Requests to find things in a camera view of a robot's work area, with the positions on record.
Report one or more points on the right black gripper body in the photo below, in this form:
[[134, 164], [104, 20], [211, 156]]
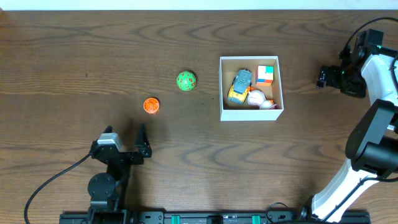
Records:
[[349, 81]]

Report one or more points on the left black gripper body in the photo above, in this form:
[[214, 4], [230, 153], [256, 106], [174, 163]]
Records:
[[125, 155]]

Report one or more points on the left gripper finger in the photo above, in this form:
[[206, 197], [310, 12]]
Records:
[[142, 142], [108, 129]]

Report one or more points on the orange numbered ball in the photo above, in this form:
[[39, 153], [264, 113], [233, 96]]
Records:
[[151, 105]]

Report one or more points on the colourful puzzle cube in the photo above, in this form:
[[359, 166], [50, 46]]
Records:
[[264, 75]]

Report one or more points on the pink white toy figure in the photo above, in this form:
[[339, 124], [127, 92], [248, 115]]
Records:
[[257, 98]]

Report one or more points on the green numbered ball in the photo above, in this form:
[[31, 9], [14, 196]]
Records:
[[186, 81]]

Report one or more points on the yellow grey toy truck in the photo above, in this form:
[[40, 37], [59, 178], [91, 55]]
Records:
[[240, 87]]

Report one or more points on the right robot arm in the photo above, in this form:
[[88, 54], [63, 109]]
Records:
[[367, 69]]

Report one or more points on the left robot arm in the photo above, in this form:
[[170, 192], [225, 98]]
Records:
[[106, 189]]

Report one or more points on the white cardboard box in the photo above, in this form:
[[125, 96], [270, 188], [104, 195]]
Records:
[[231, 111]]

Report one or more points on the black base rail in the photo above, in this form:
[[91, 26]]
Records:
[[181, 218]]

